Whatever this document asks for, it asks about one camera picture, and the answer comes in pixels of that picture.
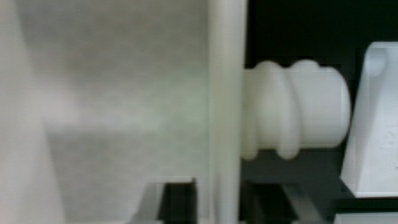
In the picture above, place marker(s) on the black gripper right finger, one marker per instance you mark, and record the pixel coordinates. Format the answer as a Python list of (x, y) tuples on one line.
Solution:
[(275, 204)]

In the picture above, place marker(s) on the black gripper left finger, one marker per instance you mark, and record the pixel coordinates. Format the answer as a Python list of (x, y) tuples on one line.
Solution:
[(177, 204)]

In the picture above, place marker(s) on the white cabinet body box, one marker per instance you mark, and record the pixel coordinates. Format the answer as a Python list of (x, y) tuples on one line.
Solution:
[(369, 161)]

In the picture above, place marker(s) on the white cabinet top with knob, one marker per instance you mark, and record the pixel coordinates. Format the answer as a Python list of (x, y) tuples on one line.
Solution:
[(135, 110)]

